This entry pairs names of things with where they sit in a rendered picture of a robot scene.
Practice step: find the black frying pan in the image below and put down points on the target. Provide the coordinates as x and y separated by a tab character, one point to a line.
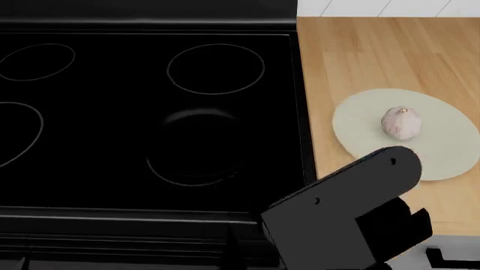
202	140

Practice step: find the black glass-top stove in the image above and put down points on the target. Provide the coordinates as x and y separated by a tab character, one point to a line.
112	118

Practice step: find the round cream plate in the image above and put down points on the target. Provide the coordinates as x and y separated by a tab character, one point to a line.
442	140

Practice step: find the white garlic bulb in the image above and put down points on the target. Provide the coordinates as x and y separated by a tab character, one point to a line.
400	123

